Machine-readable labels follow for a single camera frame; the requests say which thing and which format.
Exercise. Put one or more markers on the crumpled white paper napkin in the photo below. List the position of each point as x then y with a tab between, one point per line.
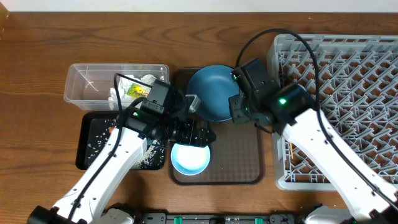
123	84

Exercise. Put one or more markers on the dark blue plate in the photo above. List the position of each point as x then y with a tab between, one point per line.
213	85

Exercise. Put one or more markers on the clear plastic bin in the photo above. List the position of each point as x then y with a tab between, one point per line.
87	85

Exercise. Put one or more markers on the white paper ball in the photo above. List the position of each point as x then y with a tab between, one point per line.
148	79

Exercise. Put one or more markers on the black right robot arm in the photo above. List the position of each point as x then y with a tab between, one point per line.
294	115

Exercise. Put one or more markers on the pile of white rice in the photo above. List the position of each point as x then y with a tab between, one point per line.
152	157

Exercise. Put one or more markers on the grey dishwasher rack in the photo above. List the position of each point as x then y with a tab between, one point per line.
356	78

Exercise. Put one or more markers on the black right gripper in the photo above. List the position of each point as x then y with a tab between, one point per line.
238	116

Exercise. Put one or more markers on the wooden chopstick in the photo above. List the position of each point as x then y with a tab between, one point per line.
291	150

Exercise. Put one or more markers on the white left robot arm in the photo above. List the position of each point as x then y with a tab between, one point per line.
128	142

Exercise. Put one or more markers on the black plastic bin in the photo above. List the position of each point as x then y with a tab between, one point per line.
93	140

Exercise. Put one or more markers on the brown serving tray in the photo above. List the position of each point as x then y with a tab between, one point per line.
236	155

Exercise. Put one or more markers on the light blue bowl of rice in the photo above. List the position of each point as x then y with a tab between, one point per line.
190	160

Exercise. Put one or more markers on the green foil snack wrapper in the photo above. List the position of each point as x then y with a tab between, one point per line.
136	90

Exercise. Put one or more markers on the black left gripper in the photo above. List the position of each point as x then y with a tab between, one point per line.
191	137

